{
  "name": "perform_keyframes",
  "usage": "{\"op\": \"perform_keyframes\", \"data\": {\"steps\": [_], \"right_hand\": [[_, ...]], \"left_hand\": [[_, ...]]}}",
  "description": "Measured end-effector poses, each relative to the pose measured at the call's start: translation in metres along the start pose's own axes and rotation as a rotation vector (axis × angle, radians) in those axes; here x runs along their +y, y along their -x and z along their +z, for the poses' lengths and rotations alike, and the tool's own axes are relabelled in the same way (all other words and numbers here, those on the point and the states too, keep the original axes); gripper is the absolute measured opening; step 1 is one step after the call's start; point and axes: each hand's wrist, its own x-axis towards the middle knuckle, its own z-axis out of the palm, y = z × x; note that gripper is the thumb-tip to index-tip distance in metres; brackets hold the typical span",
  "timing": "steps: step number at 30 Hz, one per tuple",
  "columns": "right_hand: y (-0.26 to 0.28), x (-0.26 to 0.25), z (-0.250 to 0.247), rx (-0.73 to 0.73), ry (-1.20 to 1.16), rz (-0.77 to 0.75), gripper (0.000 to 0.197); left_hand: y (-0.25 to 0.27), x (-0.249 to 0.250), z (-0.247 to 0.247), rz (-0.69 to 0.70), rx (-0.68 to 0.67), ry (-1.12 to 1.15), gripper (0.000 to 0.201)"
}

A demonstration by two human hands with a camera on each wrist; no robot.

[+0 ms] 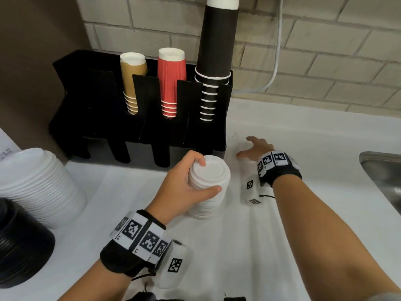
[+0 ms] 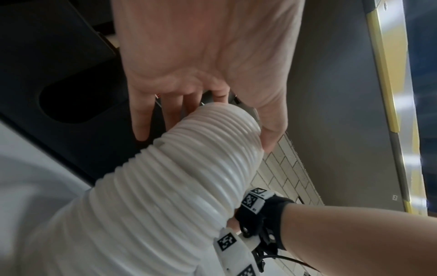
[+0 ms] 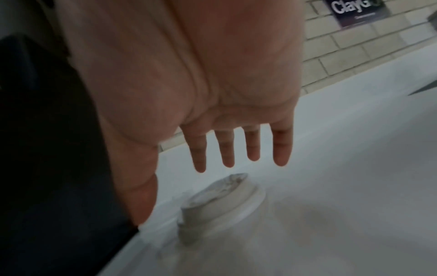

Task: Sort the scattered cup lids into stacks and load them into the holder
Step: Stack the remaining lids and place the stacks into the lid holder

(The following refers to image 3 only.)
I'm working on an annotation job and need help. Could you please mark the person's right hand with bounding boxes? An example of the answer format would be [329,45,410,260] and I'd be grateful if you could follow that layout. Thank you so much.
[56,0,305,226]

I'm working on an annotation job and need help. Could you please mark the white lids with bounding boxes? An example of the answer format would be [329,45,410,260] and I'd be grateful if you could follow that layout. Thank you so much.
[156,173,267,270]

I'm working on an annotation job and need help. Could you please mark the black cup holder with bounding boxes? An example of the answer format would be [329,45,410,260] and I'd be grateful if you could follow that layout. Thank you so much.
[0,35,139,276]

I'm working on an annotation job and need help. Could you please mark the blue wall sign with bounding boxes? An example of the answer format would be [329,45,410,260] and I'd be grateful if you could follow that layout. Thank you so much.
[324,0,391,28]

